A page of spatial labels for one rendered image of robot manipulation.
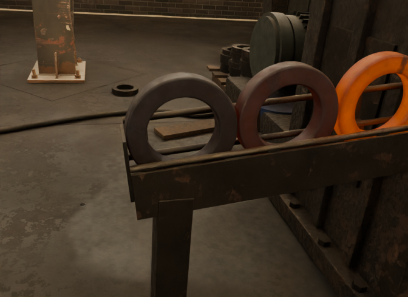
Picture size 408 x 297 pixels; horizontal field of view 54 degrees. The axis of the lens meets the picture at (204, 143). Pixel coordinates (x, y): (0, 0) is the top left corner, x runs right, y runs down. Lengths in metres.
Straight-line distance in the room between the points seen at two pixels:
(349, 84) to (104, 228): 1.03
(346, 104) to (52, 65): 2.69
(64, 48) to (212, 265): 2.22
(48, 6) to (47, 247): 2.03
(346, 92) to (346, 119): 0.05
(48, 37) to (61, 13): 0.20
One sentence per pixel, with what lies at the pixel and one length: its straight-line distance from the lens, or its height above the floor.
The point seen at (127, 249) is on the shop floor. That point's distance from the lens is 1.39.
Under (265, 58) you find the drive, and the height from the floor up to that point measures 0.47.
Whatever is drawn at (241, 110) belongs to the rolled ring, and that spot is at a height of 0.67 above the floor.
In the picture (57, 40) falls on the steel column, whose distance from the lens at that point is 3.16.
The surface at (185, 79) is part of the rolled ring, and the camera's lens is 0.61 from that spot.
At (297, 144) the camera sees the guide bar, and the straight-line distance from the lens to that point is 0.69.
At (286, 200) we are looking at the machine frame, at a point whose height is 0.07.
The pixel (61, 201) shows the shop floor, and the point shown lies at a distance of 1.66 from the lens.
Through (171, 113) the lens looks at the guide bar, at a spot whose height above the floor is 0.65.
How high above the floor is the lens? 0.89
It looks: 25 degrees down
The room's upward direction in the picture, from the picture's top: 5 degrees clockwise
